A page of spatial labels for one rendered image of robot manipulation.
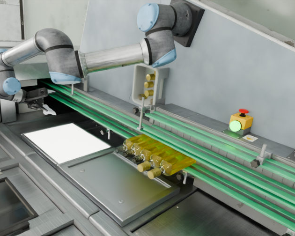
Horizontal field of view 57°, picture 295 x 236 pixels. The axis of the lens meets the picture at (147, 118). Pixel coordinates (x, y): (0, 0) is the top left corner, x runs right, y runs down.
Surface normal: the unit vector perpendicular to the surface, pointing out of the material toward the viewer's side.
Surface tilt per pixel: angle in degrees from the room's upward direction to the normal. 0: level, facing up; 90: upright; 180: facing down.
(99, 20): 0
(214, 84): 0
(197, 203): 90
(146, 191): 90
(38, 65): 90
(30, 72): 90
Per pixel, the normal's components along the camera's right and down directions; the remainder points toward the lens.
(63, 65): 0.16, 0.01
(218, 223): 0.08, -0.93
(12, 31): 0.70, 0.33
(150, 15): -0.75, 0.06
